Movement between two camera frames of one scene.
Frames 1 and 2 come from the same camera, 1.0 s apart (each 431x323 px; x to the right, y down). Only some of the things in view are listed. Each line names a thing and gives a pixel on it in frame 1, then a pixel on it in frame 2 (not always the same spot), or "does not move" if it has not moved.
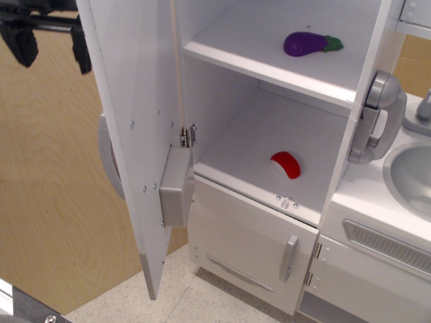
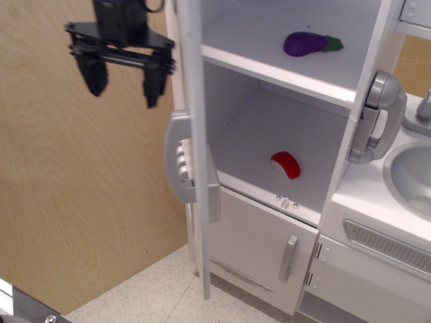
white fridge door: x=133 y=53 -> x=184 y=19
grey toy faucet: x=417 y=116 does not move
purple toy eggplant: x=302 y=44 does not move
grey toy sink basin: x=407 y=175 does not move
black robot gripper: x=17 y=25 -> x=120 y=32
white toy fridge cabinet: x=273 y=88 does not move
